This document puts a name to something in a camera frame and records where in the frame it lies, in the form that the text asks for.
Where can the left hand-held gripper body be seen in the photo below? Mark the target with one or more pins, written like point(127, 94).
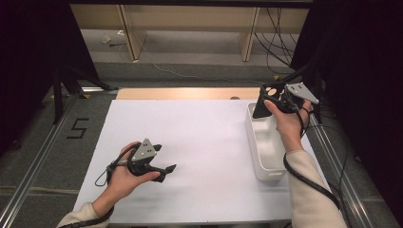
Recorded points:
point(144, 152)

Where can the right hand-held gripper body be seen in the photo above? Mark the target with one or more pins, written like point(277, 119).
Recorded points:
point(301, 91)

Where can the black phone case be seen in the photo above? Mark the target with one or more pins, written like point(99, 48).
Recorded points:
point(261, 109)

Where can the white plastic bin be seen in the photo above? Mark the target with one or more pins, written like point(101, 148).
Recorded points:
point(266, 148)

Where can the person's right hand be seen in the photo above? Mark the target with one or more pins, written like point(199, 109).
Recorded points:
point(290, 126)

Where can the person's left hand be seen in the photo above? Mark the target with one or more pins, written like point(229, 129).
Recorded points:
point(122, 183)

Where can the yellow tape marker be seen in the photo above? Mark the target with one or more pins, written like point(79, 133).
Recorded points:
point(276, 77)
point(85, 96)

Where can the black metal stand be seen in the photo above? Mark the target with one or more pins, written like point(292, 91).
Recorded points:
point(57, 95)
point(297, 72)

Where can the white table sheet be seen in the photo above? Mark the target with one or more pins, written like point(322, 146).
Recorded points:
point(196, 177)

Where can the light wooden table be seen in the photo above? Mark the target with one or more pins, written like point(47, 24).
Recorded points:
point(190, 93)

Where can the dark curtain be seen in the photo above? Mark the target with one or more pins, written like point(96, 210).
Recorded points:
point(364, 63)
point(25, 47)

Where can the white scrap on floor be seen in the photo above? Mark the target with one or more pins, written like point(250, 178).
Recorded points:
point(106, 39)

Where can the aluminium floor rail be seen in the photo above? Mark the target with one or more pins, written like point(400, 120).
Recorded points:
point(29, 171)
point(343, 177)

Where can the beige wooden desk frame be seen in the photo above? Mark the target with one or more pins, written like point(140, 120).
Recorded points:
point(190, 17)

